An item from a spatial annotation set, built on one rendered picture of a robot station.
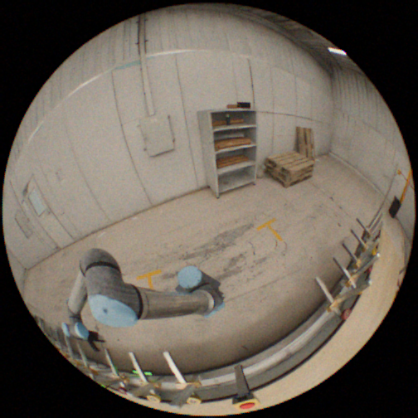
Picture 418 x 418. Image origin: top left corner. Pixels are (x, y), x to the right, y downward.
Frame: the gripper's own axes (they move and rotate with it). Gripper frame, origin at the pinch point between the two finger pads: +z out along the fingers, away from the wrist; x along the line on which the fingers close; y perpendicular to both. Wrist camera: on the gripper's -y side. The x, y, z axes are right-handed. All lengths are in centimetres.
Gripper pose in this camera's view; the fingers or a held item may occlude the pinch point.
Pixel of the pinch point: (104, 341)
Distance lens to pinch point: 119.8
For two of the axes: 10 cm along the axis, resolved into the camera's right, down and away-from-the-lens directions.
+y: -3.7, -6.1, 7.0
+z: 1.1, 7.2, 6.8
